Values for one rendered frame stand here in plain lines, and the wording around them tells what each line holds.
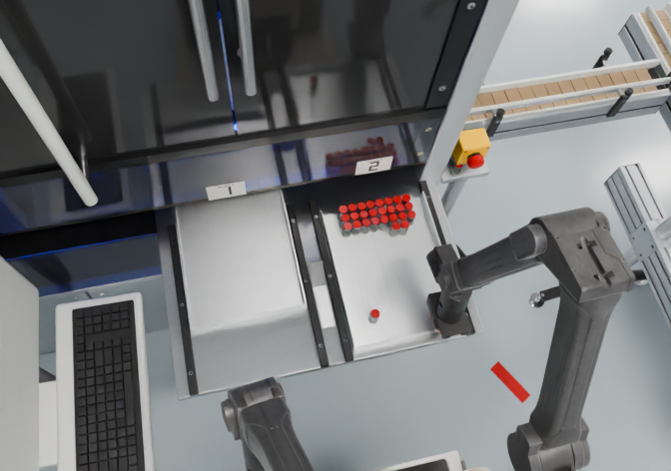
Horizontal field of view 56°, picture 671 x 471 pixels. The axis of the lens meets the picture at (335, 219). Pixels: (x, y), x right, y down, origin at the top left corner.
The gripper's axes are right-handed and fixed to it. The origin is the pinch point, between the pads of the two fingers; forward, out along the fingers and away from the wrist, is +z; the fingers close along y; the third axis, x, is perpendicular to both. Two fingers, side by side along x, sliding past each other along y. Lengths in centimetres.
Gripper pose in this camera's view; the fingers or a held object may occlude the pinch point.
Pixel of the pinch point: (442, 330)
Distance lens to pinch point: 144.1
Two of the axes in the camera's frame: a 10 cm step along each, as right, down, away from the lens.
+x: -9.7, 1.8, -1.5
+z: -0.2, 5.7, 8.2
